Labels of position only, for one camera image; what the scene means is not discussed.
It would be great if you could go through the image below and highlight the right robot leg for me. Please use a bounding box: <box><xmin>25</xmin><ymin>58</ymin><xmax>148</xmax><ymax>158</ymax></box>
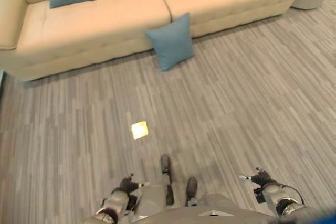
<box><xmin>185</xmin><ymin>176</ymin><xmax>253</xmax><ymax>210</ymax></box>

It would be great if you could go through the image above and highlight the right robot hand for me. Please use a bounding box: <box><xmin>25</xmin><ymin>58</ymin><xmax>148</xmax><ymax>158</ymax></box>
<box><xmin>238</xmin><ymin>166</ymin><xmax>277</xmax><ymax>186</ymax></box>

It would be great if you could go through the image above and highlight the small blue cushion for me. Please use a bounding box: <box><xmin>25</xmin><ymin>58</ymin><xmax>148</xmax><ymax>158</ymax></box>
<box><xmin>144</xmin><ymin>12</ymin><xmax>195</xmax><ymax>72</ymax></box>

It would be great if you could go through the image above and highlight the silver robot torso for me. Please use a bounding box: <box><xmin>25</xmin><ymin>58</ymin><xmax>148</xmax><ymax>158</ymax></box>
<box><xmin>131</xmin><ymin>205</ymin><xmax>279</xmax><ymax>224</ymax></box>

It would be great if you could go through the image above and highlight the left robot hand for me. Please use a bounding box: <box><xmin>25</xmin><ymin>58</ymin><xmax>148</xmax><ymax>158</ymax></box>
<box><xmin>119</xmin><ymin>173</ymin><xmax>152</xmax><ymax>193</ymax></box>

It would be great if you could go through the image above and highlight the beige fabric sofa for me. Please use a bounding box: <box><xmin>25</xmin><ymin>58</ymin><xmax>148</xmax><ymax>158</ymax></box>
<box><xmin>0</xmin><ymin>0</ymin><xmax>311</xmax><ymax>82</ymax></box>

